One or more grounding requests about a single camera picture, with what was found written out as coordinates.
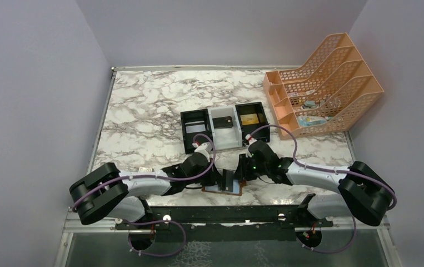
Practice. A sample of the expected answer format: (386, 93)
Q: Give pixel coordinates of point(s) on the small white red box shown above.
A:
(144, 169)

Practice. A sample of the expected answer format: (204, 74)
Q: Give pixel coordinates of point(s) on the gold card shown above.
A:
(249, 119)

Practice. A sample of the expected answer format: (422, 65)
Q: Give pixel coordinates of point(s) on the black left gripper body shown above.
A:
(207, 178)

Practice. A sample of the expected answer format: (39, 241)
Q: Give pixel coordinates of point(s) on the black VIP card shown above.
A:
(222, 122)

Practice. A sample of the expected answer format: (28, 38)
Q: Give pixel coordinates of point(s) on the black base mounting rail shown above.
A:
(176, 224)

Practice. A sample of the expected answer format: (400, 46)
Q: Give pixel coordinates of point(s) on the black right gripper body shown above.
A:
(250, 169)

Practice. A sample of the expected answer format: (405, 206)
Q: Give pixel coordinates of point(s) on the peach plastic desk organizer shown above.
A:
(327, 94)

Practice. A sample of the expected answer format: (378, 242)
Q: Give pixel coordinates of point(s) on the black and white card tray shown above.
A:
(226, 138)

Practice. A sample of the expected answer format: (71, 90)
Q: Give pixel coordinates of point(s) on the brown leather card holder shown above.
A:
(238, 189)

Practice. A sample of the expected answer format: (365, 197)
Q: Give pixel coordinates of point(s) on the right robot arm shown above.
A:
(356, 190)

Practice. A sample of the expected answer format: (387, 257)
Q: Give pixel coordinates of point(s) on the white card in tray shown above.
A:
(195, 127)

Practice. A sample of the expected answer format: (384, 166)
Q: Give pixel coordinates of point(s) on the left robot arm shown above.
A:
(106, 193)

